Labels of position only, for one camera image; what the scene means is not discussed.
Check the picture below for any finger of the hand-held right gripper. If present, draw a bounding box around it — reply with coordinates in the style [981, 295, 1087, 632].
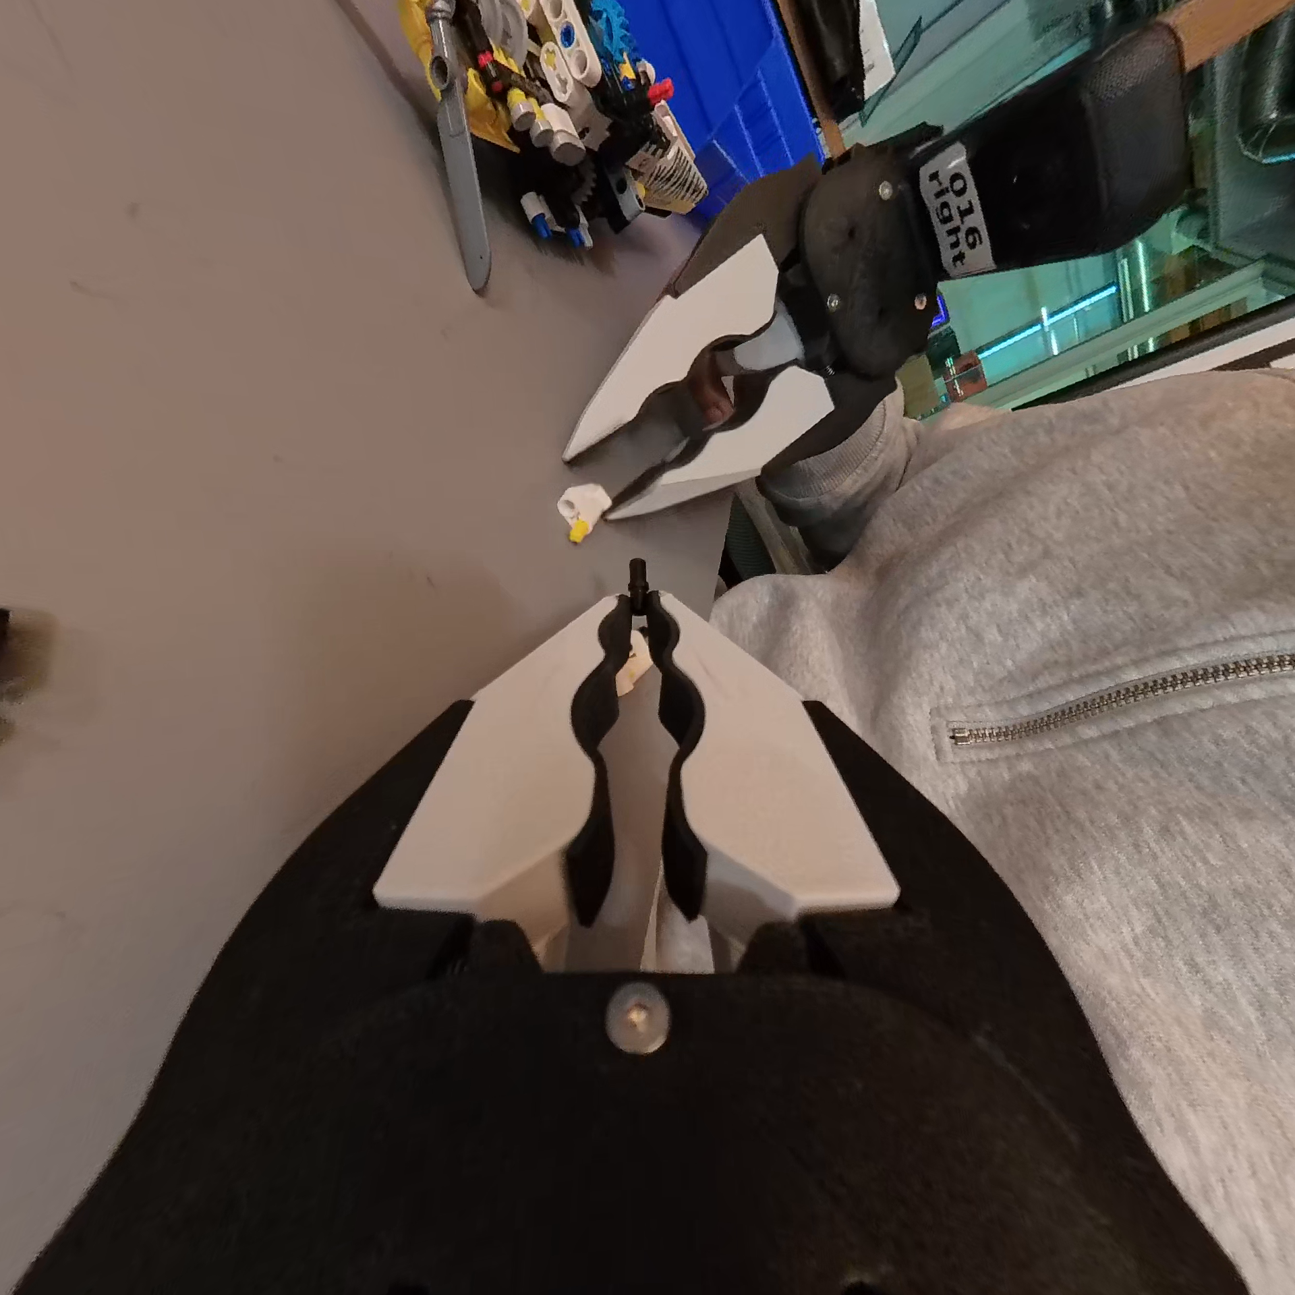
[605, 364, 842, 524]
[561, 236, 783, 467]

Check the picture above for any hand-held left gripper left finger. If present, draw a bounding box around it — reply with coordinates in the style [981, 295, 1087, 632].
[372, 595, 634, 927]

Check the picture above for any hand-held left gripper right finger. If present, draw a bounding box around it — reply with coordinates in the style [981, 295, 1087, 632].
[648, 592, 902, 947]

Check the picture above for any person's right forearm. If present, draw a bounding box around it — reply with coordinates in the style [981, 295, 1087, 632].
[759, 384, 924, 568]

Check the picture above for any blue storage bin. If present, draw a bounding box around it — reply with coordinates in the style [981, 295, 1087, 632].
[632, 0, 827, 215]

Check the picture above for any lego plane model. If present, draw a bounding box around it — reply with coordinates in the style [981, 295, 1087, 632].
[400, 0, 709, 295]

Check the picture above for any person's right hand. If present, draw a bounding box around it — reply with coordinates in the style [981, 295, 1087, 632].
[686, 355, 745, 427]

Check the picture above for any black office chair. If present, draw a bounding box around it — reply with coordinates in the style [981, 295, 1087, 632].
[720, 480, 842, 589]

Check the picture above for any black lego connector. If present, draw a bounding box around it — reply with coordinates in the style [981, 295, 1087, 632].
[0, 605, 53, 745]

